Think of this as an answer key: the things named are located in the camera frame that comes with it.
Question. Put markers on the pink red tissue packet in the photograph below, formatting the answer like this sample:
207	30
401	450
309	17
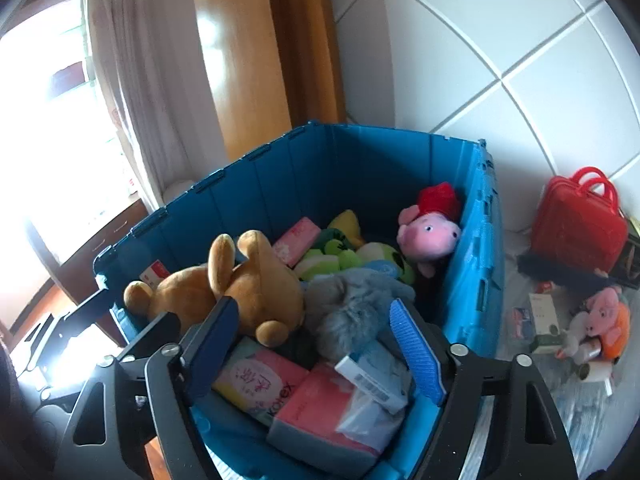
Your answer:
332	425

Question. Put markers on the small blue red packet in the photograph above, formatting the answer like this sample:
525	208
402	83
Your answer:
523	326

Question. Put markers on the white pill bottle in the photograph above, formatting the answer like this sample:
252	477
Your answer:
595	371

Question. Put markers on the white green carton box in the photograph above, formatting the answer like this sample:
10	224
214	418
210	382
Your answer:
547	332

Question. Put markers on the long white toothpaste box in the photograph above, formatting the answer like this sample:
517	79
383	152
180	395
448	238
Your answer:
379	374

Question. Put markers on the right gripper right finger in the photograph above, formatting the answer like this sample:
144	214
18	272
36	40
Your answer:
440	376

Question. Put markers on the grey furry plush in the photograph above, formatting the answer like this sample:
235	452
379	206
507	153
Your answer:
347	310

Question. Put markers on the pink tissue pack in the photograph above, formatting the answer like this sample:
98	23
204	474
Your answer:
296	241

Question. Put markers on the blue plastic storage crate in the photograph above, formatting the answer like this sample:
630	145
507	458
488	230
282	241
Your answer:
317	171

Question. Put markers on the black gift box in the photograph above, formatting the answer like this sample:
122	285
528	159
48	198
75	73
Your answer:
626	270

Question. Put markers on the red toy suitcase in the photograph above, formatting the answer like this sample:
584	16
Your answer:
579	223

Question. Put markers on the pink Kotex pad pack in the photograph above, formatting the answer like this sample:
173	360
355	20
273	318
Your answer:
258	381

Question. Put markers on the white curtain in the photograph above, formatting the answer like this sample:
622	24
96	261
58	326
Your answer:
151	70

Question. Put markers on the black fluffy duster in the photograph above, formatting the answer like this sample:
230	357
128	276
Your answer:
580	282

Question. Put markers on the brown teddy bear plush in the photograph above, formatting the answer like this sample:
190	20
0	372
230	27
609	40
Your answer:
269	295

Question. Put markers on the pig plush orange dress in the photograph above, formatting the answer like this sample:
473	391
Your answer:
609	321

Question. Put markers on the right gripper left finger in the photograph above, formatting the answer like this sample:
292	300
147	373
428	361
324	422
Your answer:
178	375

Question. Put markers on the white plush duck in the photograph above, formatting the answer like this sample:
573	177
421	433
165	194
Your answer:
573	336

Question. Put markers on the pig plush red dress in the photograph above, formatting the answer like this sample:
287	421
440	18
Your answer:
428	230

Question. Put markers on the white red carton box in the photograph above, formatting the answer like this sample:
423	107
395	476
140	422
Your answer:
154	274

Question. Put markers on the green frog plush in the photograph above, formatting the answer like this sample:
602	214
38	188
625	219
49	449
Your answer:
341	247

